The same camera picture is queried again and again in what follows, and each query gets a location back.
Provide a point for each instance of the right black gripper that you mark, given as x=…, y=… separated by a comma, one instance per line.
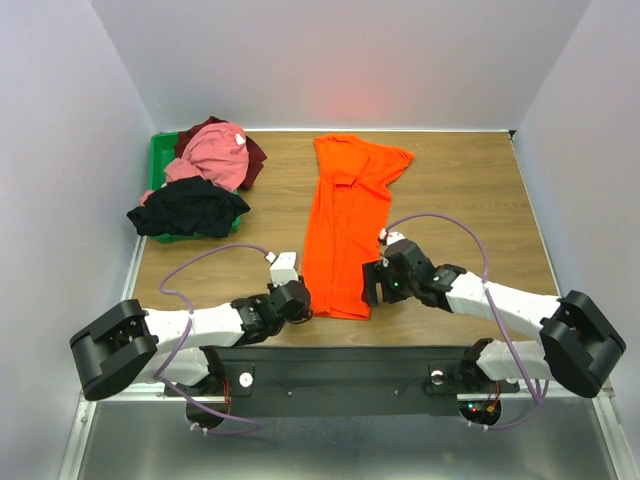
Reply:
x=373, y=283

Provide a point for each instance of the orange t shirt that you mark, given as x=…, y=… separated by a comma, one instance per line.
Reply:
x=351, y=205

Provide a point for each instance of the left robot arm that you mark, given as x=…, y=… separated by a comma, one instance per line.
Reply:
x=128, y=344

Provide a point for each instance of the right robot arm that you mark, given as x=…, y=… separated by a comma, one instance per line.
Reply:
x=568, y=340

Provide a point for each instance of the maroon t shirt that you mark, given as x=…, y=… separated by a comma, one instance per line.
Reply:
x=256, y=155

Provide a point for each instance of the black t shirt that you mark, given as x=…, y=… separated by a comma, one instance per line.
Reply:
x=188, y=207

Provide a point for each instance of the pink t shirt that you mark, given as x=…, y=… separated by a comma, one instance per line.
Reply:
x=217, y=153

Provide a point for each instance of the green plastic bin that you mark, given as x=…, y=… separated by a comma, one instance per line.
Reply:
x=161, y=154

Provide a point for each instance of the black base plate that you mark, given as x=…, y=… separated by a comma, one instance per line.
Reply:
x=269, y=381

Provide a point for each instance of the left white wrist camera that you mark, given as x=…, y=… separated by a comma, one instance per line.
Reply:
x=284, y=268

